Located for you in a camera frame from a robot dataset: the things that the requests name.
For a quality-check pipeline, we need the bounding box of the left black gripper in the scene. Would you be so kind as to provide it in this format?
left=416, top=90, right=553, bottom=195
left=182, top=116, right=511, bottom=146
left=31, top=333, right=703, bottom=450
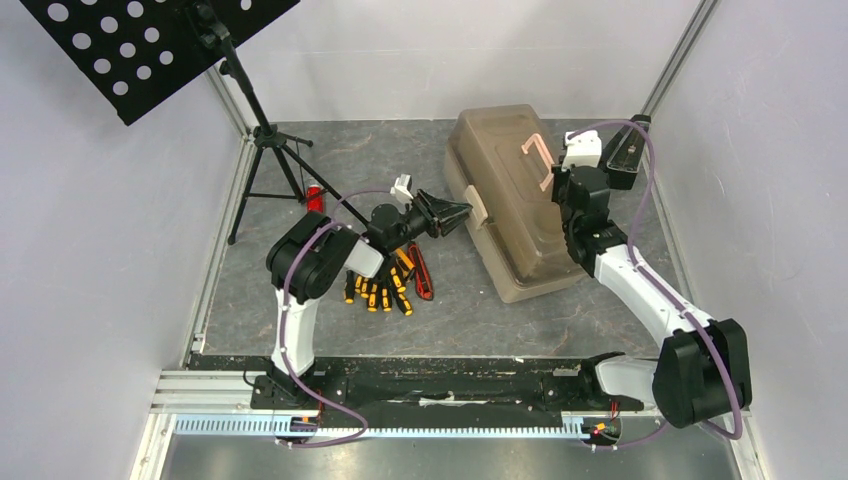
left=387, top=187, right=471, bottom=252

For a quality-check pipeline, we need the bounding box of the beige plastic tool box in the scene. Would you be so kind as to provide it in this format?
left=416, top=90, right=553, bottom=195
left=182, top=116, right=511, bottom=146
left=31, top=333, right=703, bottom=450
left=444, top=104, right=585, bottom=303

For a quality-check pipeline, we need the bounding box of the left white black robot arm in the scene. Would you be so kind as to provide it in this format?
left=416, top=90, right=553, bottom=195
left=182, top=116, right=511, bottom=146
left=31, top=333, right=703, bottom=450
left=251, top=190, right=473, bottom=409

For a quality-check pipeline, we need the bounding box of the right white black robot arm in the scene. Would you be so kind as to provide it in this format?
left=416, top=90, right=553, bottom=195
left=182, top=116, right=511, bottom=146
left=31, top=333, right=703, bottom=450
left=551, top=165, right=752, bottom=439

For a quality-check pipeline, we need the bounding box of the black metronome clear cover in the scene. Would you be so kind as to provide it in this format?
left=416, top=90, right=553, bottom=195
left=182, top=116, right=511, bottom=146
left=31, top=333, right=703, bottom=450
left=599, top=126, right=646, bottom=190

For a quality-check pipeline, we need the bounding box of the red black utility knife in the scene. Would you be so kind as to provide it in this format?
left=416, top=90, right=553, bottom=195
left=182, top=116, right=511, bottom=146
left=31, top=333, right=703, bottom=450
left=408, top=242, right=435, bottom=301

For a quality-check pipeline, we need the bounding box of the screwdriver yellow black far left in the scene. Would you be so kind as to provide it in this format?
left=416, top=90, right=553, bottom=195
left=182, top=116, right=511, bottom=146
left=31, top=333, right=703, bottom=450
left=343, top=270, right=357, bottom=304

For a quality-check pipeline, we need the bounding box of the red cylindrical object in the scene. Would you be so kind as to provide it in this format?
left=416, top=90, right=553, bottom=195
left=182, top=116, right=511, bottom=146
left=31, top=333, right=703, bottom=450
left=305, top=185, right=326, bottom=214

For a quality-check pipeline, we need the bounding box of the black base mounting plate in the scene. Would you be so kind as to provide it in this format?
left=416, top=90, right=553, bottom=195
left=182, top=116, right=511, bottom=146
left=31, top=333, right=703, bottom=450
left=250, top=354, right=645, bottom=429

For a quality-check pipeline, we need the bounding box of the black perforated music stand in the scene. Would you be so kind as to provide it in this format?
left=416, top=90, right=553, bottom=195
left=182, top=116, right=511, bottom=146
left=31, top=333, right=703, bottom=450
left=23, top=0, right=367, bottom=244

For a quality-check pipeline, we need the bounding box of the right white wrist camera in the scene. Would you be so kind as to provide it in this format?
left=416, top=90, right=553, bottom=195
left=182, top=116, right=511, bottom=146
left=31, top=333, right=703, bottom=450
left=562, top=130, right=603, bottom=171

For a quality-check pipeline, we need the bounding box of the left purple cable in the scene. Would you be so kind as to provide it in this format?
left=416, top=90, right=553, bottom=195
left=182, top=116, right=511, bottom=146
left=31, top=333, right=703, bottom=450
left=274, top=189, right=399, bottom=450

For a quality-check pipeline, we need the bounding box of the aluminium frame rail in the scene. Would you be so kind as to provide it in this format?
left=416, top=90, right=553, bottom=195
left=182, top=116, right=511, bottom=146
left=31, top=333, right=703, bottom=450
left=130, top=68, right=257, bottom=479

